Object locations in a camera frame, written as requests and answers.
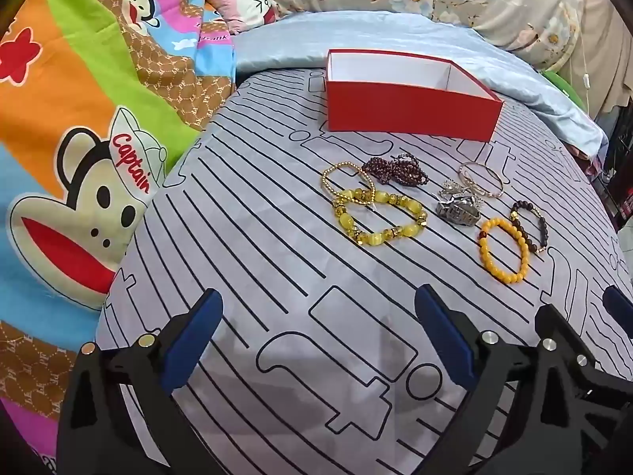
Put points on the cartoon monkey printed blanket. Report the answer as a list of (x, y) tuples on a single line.
[(74, 109)]

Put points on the green plastic object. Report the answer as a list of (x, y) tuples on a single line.
[(561, 86)]

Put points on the rose gold bangle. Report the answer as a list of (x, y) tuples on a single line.
[(498, 189)]

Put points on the red cardboard box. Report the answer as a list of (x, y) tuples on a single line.
[(410, 109)]

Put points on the light blue quilt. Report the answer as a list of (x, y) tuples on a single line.
[(296, 39)]

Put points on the silver wrist watch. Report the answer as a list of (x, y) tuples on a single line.
[(457, 213)]

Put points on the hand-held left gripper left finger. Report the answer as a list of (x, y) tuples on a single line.
[(193, 341)]

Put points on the grey striped bed sheet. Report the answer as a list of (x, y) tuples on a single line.
[(296, 257)]

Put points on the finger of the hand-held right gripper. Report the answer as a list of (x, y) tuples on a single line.
[(618, 304), (553, 321)]

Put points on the beige curtain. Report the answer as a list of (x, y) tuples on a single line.
[(601, 24)]

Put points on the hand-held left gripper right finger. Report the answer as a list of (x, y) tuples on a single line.
[(442, 326)]

